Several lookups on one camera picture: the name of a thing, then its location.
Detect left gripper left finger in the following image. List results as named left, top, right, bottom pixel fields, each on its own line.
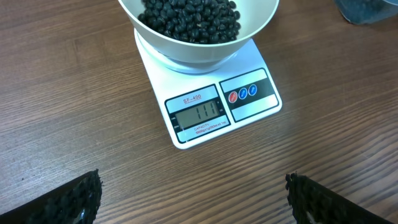
left=1, top=169, right=103, bottom=224

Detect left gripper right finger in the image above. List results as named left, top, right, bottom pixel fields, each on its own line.
left=285, top=173, right=391, bottom=224

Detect white digital kitchen scale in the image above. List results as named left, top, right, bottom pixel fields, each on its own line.
left=134, top=32, right=282, bottom=149

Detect white ceramic bowl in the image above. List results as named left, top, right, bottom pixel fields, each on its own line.
left=119, top=0, right=279, bottom=63

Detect black beans in bowl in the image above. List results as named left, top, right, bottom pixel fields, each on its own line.
left=138, top=0, right=241, bottom=44

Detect clear plastic container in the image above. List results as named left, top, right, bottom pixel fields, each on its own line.
left=334, top=0, right=397, bottom=25

